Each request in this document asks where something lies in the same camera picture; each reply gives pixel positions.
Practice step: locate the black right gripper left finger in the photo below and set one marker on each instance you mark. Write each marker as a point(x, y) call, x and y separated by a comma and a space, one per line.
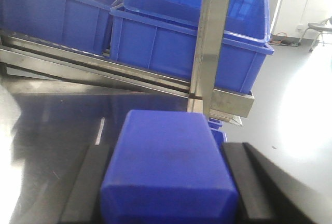
point(83, 204)

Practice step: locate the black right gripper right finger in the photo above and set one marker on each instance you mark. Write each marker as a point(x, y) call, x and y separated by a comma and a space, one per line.
point(267, 193)

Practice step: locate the stainless steel shelf rack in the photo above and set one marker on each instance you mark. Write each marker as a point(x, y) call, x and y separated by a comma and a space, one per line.
point(36, 56)

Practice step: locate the right upper blue bin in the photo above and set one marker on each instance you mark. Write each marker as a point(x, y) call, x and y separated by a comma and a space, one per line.
point(169, 49)

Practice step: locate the grey stool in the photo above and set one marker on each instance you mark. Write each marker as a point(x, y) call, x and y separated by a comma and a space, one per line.
point(321, 28)

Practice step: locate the left upper blue bin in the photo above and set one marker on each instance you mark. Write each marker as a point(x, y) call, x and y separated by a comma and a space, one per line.
point(80, 24)

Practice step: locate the tilted blue bin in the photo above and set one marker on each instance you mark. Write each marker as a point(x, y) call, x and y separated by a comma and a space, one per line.
point(247, 20)

